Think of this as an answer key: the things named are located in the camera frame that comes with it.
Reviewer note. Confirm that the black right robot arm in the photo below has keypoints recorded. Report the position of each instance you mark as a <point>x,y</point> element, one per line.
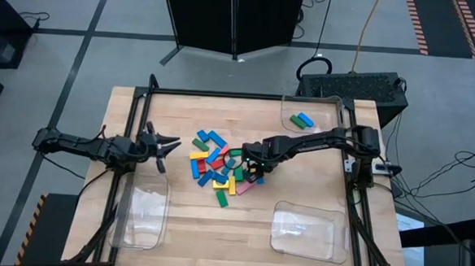
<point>322,139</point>

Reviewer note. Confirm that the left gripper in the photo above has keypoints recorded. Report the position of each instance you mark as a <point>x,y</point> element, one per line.
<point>142,149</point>

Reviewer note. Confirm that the long pink block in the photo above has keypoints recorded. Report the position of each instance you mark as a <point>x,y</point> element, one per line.
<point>244,188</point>

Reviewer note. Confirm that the white paper sheet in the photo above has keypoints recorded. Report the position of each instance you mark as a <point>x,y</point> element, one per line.
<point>409,239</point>

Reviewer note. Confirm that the clear plastic bin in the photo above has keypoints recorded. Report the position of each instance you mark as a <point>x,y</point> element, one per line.
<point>139,213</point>
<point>309,234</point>
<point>324,113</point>

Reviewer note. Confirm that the small blue block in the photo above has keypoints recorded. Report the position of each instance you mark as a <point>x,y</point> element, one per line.
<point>260,181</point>

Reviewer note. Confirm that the black folding partition screen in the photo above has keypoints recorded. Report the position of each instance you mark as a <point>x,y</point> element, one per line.
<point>203,17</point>

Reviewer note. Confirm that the yellow arch block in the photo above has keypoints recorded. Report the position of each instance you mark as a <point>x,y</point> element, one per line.
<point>216,186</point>

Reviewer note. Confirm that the long yellow block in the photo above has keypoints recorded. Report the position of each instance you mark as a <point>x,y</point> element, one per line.
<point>199,155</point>
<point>231,186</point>

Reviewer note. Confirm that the black usb hub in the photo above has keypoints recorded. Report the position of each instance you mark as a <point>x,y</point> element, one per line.
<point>388,168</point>

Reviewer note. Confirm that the red bridge block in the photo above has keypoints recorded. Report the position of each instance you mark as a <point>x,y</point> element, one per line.
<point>202,166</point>

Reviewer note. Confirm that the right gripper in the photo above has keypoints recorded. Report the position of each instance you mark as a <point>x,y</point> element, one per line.
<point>261,154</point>

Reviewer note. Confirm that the orange-red triangle block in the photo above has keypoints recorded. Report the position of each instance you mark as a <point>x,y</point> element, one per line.
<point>224,150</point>

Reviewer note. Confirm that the long green block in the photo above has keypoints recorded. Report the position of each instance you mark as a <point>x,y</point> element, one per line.
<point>200,144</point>
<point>298,122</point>

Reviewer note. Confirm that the green cube block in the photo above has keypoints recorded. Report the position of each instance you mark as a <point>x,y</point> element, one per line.
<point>238,174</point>

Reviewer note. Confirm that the black desk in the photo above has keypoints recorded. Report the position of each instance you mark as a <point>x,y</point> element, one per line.
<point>3,23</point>

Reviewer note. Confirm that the black perforated computer case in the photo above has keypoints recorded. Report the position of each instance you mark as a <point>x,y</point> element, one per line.
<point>351,88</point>

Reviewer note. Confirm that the black aluminium table frame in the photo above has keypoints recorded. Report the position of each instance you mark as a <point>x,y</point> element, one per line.
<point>223,94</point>

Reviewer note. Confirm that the black hazard-striped floor mat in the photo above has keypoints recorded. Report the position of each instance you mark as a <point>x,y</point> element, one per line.
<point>53,229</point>

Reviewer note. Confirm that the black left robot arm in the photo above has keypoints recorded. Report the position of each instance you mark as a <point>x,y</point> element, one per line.
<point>78,145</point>

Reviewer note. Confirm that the short green block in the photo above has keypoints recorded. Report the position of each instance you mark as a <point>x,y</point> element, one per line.
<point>235,153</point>

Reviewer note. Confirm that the long teal-blue block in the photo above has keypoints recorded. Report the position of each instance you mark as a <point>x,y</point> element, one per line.
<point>229,164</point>

